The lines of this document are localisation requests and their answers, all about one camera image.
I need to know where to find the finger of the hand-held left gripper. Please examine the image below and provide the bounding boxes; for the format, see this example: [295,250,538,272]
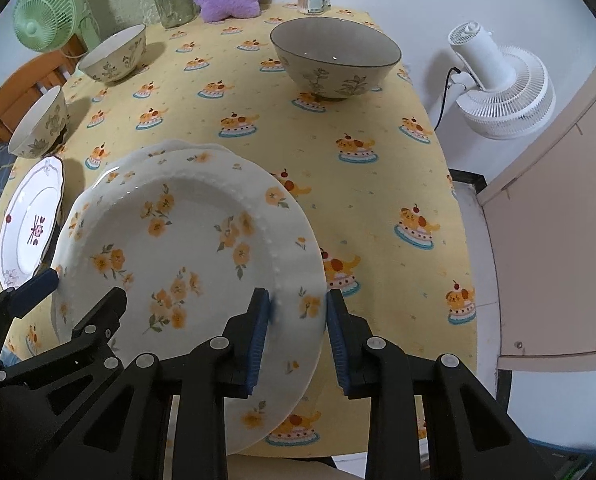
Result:
[0,287,129,403]
[0,266,60,356]

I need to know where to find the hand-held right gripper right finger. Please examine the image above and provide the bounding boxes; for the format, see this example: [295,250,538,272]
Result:
[326,289,549,480]

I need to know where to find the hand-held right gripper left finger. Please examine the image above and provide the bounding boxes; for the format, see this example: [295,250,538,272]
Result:
[75,287,271,480]

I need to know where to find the white plate with pink ribbon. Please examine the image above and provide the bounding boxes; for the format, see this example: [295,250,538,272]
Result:
[0,156,66,290]

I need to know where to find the white plate with orange flowers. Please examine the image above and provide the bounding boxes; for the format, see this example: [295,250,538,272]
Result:
[50,147,327,453]

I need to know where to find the cream floral bowl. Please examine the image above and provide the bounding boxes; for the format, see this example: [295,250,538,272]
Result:
[78,24,148,84]
[7,85,69,158]

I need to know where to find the white scalloped plate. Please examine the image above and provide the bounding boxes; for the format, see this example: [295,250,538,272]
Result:
[85,141,229,196]

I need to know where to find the large grey floral bowl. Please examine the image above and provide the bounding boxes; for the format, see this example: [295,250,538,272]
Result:
[269,16,403,101]

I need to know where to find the yellow printed tablecloth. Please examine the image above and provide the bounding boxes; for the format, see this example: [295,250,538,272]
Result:
[0,4,479,458]

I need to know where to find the orange wooden chair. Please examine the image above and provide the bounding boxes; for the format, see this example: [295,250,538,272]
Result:
[0,50,86,143]

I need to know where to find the beige door panel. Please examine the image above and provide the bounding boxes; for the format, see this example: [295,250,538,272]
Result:
[475,35,596,373]

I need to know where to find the green desk fan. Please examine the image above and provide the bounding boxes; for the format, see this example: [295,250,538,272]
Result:
[12,0,101,58]

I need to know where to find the white fan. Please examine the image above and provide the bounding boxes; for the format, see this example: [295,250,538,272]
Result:
[448,21,556,140]

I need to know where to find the black fan cable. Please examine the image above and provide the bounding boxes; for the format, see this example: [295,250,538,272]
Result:
[430,67,461,131]

